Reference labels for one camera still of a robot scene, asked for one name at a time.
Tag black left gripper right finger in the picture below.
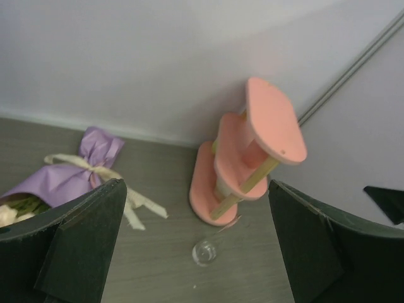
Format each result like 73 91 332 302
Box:
269 179 403 302

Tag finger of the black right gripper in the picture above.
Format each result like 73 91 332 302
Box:
364 186 403 225

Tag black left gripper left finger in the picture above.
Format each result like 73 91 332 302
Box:
1 179 127 302

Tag purple pink wrapping paper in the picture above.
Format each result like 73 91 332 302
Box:
1 126 124 208

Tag cream ribbon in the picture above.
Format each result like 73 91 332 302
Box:
44 153 169 230

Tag rose bouquet flowers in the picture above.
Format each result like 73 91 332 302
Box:
1 193 51 227

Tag clear glass vase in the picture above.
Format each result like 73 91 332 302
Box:
191 240 217 267

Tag pink three-tier shelf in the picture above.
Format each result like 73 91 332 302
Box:
189 77 307 226

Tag aluminium frame post right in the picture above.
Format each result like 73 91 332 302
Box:
299 10 403 126

